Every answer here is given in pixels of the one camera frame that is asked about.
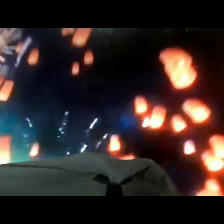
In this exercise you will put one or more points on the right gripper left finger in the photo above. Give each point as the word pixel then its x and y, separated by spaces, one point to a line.
pixel 104 179

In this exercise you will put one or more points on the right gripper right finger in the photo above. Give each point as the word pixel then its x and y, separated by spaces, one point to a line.
pixel 116 190

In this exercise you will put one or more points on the grey garment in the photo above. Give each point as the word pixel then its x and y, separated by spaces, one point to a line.
pixel 56 176

